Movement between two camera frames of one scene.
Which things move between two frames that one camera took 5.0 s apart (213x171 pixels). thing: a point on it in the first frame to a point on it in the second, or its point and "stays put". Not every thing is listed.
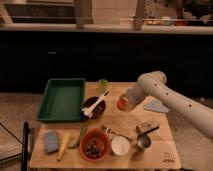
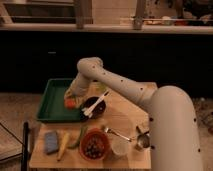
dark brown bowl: (98, 111) stays put
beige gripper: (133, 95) to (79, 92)
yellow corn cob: (63, 146) stays put
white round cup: (120, 145) stays put
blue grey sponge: (51, 142) stays put
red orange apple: (122, 105) to (70, 103)
